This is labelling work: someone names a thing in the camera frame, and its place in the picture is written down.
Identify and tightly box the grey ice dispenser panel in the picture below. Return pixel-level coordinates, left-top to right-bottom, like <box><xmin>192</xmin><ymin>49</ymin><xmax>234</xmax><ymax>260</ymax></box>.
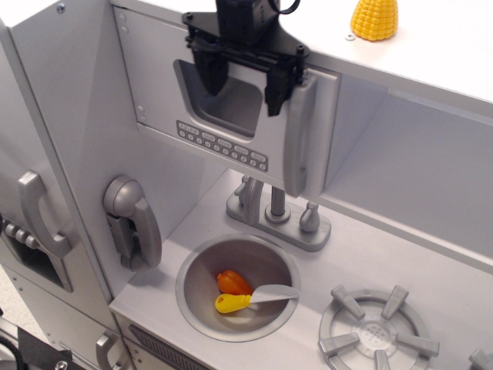
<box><xmin>1</xmin><ymin>216</ymin><xmax>73</xmax><ymax>293</ymax></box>

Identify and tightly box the yellow toy corn cob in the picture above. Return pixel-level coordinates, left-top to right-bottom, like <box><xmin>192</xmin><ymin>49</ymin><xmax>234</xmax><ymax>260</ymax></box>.
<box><xmin>350</xmin><ymin>0</ymin><xmax>399</xmax><ymax>42</ymax></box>

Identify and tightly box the white toy kitchen cabinet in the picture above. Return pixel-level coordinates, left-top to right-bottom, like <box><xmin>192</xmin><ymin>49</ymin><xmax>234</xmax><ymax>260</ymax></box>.
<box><xmin>1</xmin><ymin>1</ymin><xmax>492</xmax><ymax>369</ymax></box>

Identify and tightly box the grey toy stove burner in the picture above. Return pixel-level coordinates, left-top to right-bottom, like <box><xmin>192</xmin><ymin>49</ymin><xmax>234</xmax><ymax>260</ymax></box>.
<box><xmin>318</xmin><ymin>285</ymin><xmax>440</xmax><ymax>369</ymax></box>

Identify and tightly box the grey burner at right edge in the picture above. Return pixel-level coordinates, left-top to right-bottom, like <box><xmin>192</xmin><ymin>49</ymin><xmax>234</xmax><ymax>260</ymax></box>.
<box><xmin>469</xmin><ymin>348</ymin><xmax>493</xmax><ymax>370</ymax></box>

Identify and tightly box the yellow handled toy knife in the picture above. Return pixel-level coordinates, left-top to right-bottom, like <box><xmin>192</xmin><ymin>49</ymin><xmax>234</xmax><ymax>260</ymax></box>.
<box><xmin>215</xmin><ymin>284</ymin><xmax>300</xmax><ymax>314</ymax></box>

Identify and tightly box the orange toy carrot piece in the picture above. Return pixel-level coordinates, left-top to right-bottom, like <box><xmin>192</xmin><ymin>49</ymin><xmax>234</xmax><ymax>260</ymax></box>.
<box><xmin>216</xmin><ymin>270</ymin><xmax>253</xmax><ymax>295</ymax></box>

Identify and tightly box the grey fridge door handle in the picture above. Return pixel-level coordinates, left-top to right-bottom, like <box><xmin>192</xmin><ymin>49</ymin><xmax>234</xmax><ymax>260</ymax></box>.
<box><xmin>18</xmin><ymin>170</ymin><xmax>72</xmax><ymax>258</ymax></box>

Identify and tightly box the white microwave door with window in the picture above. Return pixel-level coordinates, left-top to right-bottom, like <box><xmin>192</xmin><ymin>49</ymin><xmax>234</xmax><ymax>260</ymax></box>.
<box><xmin>114</xmin><ymin>1</ymin><xmax>341</xmax><ymax>198</ymax></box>

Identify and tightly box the grey lower door handle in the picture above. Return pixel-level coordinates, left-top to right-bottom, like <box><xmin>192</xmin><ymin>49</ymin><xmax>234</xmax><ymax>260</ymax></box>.
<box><xmin>96</xmin><ymin>334</ymin><xmax>122</xmax><ymax>370</ymax></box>

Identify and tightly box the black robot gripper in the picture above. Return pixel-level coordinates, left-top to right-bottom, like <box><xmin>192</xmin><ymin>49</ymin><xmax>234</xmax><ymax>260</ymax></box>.
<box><xmin>182</xmin><ymin>1</ymin><xmax>308</xmax><ymax>117</ymax></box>

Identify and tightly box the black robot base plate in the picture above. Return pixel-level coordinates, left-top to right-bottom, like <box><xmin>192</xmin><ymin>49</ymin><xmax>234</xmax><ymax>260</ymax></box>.
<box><xmin>1</xmin><ymin>330</ymin><xmax>81</xmax><ymax>369</ymax></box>

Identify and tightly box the grey toy sink faucet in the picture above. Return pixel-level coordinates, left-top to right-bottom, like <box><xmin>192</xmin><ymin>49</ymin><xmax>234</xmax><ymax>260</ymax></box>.
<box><xmin>226</xmin><ymin>176</ymin><xmax>331</xmax><ymax>252</ymax></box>

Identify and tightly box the round metal sink bowl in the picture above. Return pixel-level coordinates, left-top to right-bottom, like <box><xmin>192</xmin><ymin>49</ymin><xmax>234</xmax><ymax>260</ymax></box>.
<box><xmin>176</xmin><ymin>234</ymin><xmax>300</xmax><ymax>342</ymax></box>

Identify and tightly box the grey toy wall phone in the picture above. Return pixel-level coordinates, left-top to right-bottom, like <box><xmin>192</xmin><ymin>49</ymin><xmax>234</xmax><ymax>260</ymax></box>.
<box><xmin>102</xmin><ymin>175</ymin><xmax>162</xmax><ymax>272</ymax></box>

